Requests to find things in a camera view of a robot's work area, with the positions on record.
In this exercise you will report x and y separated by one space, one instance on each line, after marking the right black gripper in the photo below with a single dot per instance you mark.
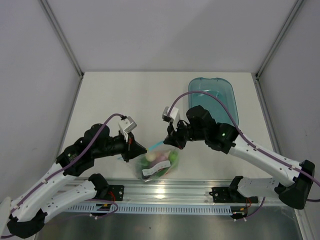
174 138

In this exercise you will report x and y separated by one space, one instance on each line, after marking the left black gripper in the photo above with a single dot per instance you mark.
132 149

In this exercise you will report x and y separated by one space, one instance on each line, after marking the white toy onion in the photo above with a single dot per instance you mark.
150 156

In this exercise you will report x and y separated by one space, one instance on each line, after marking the green toy bell pepper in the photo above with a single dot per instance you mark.
173 158

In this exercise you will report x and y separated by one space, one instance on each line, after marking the purple toy eggplant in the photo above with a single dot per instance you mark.
161 157

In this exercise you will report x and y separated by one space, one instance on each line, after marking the clear zip bag blue zipper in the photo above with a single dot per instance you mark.
149 171

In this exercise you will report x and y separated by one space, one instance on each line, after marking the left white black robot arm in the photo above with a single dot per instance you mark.
31 211

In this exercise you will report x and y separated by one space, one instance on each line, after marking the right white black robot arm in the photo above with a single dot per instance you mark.
290 181

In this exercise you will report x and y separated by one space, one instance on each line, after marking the teal plastic tray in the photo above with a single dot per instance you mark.
215 95

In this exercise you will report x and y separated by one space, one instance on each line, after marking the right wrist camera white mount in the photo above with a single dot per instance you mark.
171 116

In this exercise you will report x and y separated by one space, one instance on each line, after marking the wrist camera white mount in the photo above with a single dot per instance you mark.
171 116
126 126

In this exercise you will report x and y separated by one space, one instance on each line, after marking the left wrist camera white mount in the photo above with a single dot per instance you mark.
126 126

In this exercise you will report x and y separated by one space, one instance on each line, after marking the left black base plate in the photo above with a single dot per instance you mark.
113 193

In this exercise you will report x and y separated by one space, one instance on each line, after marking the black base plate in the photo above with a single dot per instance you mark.
232 196
113 193

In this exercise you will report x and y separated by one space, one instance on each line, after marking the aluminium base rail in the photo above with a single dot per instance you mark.
168 191

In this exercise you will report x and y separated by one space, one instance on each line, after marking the slotted grey cable duct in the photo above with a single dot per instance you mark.
161 209

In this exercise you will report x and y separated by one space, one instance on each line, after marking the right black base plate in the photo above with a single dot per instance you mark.
232 196

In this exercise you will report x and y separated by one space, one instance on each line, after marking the right side aluminium rail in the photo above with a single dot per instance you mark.
266 114

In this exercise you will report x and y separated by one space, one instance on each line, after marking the left aluminium frame post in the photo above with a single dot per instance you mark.
49 13

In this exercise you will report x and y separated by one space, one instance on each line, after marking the aluminium frame post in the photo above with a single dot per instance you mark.
284 30
49 13

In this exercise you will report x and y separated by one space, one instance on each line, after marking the right aluminium frame post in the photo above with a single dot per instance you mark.
284 30

